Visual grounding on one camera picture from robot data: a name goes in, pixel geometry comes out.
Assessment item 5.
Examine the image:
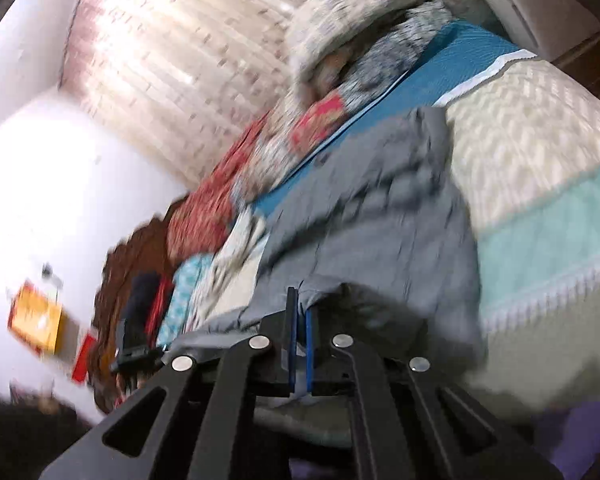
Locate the grey puffer jacket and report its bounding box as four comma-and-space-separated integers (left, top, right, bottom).
174, 107, 485, 374

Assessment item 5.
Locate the white dotted cloth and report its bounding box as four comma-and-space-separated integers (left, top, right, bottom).
185, 206, 266, 332

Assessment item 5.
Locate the teal patterned pillow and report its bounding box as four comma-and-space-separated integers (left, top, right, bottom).
156, 254, 213, 347

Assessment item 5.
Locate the carved wooden headboard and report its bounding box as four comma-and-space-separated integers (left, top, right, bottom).
87, 198, 184, 415

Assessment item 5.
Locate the red floral patchwork quilt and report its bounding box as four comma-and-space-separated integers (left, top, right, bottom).
166, 0, 454, 263

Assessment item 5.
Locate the cream floral curtain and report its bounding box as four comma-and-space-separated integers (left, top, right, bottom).
60, 0, 304, 188

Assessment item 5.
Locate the cream patterned folded comforter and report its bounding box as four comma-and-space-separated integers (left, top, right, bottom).
286, 0, 418, 92

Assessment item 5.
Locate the patterned bed sheet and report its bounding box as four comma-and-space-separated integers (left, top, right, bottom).
271, 25, 600, 415

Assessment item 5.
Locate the white cabinet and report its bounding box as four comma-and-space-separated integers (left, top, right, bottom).
486, 0, 600, 61

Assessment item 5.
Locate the orange wall picture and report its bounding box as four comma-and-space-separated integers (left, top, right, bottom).
7, 282, 62, 354

